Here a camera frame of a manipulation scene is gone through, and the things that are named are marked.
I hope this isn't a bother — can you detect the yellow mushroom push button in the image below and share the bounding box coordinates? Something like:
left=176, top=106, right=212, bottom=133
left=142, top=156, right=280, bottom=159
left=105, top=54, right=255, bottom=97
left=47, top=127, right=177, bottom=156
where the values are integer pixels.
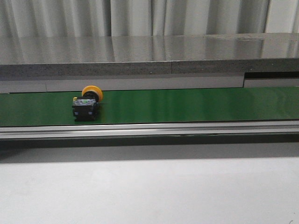
left=72, top=85, right=103, bottom=121

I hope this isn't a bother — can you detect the grey stone counter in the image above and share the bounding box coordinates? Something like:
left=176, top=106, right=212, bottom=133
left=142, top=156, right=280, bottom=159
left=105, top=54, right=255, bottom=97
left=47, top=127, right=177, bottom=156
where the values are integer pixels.
left=0, top=32, right=299, bottom=94

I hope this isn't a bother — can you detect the green conveyor belt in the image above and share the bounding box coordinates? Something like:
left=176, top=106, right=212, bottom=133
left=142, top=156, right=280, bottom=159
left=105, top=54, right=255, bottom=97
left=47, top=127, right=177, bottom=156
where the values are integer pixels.
left=0, top=87, right=299, bottom=127

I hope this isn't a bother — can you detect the white curtain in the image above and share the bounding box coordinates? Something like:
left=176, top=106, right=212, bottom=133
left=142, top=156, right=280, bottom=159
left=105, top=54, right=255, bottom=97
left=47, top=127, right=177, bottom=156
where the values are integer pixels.
left=0, top=0, right=299, bottom=37

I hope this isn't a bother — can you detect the aluminium conveyor frame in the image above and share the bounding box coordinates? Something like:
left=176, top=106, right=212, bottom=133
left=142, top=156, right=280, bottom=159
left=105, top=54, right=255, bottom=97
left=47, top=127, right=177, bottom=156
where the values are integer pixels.
left=0, top=120, right=299, bottom=148

